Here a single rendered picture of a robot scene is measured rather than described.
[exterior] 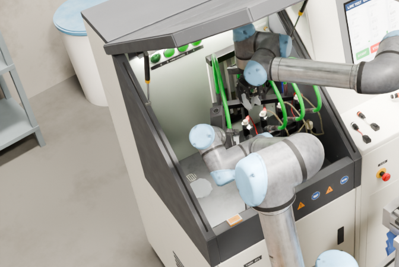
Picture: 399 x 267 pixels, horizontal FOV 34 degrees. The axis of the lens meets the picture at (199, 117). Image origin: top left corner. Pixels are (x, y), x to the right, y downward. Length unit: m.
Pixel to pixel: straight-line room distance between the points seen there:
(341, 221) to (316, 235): 0.13
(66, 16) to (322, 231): 2.39
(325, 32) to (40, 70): 2.72
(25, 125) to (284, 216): 2.93
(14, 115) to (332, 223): 2.46
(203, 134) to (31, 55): 2.94
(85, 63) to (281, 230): 2.89
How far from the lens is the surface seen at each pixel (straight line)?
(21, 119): 4.40
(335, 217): 2.70
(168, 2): 2.53
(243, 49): 2.13
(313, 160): 1.57
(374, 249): 3.09
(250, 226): 2.40
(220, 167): 1.91
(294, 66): 1.95
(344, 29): 2.59
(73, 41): 4.25
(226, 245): 2.40
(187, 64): 2.53
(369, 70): 1.89
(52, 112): 4.65
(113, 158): 4.13
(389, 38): 2.00
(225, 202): 2.59
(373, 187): 2.75
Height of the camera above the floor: 2.75
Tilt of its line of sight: 40 degrees down
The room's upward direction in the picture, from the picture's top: 10 degrees counter-clockwise
